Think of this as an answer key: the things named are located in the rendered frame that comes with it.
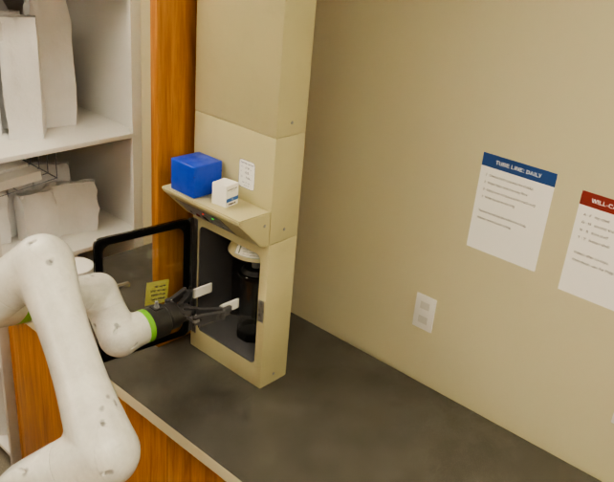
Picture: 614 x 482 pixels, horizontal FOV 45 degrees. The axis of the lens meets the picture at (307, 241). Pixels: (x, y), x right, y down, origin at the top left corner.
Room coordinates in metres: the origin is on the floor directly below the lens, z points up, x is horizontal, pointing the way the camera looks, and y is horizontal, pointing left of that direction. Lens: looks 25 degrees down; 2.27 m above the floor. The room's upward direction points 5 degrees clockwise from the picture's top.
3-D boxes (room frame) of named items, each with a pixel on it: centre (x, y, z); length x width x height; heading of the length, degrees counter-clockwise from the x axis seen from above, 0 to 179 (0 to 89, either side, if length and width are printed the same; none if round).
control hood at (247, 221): (1.87, 0.26, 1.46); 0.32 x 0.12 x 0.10; 50
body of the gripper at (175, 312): (1.79, 0.34, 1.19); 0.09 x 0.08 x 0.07; 139
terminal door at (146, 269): (1.90, 0.46, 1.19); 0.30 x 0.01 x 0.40; 132
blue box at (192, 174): (1.92, 0.32, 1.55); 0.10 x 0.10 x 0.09; 50
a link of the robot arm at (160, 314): (1.73, 0.39, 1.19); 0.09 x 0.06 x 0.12; 49
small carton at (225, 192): (1.84, 0.23, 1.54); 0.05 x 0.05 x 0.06; 57
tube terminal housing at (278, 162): (2.01, 0.14, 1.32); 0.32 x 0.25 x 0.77; 50
